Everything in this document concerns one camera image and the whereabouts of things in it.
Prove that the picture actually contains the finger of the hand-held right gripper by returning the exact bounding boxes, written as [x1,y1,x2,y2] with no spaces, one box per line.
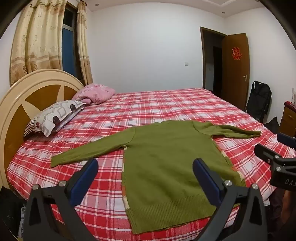
[254,143,282,166]
[277,133,296,149]

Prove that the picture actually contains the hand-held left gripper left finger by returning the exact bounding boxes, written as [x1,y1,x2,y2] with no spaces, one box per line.
[22,158,99,241]

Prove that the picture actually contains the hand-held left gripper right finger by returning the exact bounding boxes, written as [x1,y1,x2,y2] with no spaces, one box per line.
[193,158,269,241]

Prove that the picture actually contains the green striped knit sweater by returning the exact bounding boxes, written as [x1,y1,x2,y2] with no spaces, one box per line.
[50,120,262,234]

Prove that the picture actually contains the brown wooden cabinet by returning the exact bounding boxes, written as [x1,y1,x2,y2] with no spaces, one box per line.
[279,102,296,137]

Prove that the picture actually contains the black bag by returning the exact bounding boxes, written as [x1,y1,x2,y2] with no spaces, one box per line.
[264,116,280,135]

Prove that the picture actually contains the black suitcase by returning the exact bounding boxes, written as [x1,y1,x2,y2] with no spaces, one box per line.
[245,81,272,123]

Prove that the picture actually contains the patterned white pillow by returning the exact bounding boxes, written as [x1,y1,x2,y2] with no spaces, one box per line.
[24,100,85,137]

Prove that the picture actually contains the red plaid bed sheet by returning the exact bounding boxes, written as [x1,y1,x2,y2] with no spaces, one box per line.
[6,88,296,241]

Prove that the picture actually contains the pink floral pillow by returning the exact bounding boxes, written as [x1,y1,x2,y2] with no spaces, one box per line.
[72,83,116,106]

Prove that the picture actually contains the brown wooden door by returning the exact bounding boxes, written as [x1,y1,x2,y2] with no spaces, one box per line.
[221,33,250,113]

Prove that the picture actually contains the cream and brown headboard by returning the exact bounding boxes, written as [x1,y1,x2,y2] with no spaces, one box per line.
[0,69,86,193]

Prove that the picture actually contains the dark cloth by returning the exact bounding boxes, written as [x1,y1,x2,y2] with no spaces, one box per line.
[0,185,25,239]

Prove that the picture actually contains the dark framed window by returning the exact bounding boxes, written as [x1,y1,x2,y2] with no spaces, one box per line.
[61,5,82,81]

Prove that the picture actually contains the wide beige floral curtain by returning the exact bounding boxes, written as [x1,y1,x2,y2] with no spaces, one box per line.
[9,0,67,86]

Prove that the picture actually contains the dark wooden door frame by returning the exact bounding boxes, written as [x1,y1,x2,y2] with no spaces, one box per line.
[200,26,228,98]

